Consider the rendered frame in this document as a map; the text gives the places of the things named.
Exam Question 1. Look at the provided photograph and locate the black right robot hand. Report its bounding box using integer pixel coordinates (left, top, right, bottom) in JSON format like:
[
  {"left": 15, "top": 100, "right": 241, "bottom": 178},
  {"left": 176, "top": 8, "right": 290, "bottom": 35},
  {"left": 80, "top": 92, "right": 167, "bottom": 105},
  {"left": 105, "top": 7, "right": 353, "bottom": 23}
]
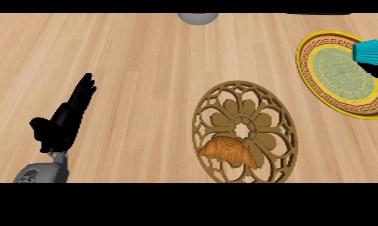
[{"left": 356, "top": 61, "right": 378, "bottom": 79}]

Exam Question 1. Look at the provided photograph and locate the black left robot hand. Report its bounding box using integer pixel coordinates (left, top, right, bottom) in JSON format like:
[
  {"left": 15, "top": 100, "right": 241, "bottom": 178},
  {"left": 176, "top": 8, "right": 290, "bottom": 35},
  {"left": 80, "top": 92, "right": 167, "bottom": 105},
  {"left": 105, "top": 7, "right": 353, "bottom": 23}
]
[{"left": 28, "top": 72, "right": 99, "bottom": 154}]

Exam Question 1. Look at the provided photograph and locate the cupcake with teal wrapper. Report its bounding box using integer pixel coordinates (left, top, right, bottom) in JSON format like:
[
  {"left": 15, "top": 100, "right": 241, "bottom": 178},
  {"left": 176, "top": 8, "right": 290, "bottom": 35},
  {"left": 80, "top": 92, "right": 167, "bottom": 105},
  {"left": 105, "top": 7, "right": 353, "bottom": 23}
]
[{"left": 352, "top": 39, "right": 378, "bottom": 65}]

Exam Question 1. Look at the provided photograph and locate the yellow plate with green centre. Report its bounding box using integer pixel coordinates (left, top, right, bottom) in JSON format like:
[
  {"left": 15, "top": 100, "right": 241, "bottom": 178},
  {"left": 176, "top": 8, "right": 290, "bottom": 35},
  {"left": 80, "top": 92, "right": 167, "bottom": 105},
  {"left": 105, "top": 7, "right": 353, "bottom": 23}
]
[{"left": 296, "top": 29, "right": 378, "bottom": 120}]

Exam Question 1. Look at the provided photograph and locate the round gold openwork placemat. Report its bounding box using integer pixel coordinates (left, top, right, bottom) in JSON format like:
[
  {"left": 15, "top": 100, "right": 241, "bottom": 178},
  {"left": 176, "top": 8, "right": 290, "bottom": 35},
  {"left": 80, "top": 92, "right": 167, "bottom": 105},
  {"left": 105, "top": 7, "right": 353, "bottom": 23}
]
[{"left": 191, "top": 80, "right": 300, "bottom": 184}]

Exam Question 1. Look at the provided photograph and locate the brown croissant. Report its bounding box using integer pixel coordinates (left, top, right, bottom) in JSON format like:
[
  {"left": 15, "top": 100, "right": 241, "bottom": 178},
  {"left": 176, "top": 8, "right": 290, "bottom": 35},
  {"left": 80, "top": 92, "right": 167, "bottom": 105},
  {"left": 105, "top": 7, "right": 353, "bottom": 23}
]
[{"left": 197, "top": 135, "right": 260, "bottom": 170}]

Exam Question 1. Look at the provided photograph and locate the grey round bowl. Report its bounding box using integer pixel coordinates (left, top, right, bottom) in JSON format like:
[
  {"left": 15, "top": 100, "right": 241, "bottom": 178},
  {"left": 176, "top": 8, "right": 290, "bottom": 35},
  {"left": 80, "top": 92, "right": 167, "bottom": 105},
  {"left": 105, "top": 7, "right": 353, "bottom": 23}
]
[{"left": 178, "top": 12, "right": 220, "bottom": 26}]

